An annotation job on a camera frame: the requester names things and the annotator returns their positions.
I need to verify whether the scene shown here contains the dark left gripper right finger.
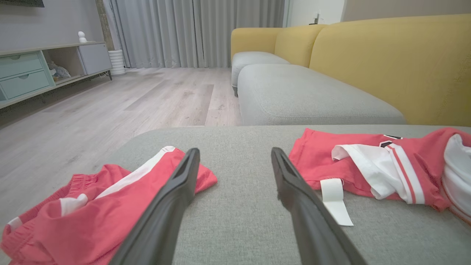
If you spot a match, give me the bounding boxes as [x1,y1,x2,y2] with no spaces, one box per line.
[271,147,368,265]

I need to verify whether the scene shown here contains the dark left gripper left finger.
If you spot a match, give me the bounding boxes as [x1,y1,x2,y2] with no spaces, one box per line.
[109,148,201,265]

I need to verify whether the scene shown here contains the red Bulls jersey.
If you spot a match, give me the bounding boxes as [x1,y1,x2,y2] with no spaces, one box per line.
[289,127,471,227]

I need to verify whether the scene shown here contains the red shorts with white stripe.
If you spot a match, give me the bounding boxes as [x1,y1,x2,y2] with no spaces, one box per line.
[0,146,218,265]

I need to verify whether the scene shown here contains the yellow sofa back cushion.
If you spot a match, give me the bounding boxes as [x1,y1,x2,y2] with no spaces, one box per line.
[231,28,284,64]
[274,24,328,68]
[309,14,471,127]

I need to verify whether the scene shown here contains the grey plush toy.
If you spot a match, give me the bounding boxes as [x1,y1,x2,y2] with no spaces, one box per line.
[48,61,71,82]

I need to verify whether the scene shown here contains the grey pleated curtain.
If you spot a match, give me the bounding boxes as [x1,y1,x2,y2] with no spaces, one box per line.
[103,0,286,69]

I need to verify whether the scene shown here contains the mint and grey TV cabinet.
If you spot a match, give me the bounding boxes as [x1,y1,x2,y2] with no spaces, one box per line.
[0,41,113,110]

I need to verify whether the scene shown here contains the brown wooden post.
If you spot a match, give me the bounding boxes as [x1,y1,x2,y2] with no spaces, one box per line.
[96,0,115,51]

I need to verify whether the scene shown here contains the dark wall television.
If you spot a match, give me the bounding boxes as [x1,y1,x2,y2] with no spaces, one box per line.
[0,0,45,8]

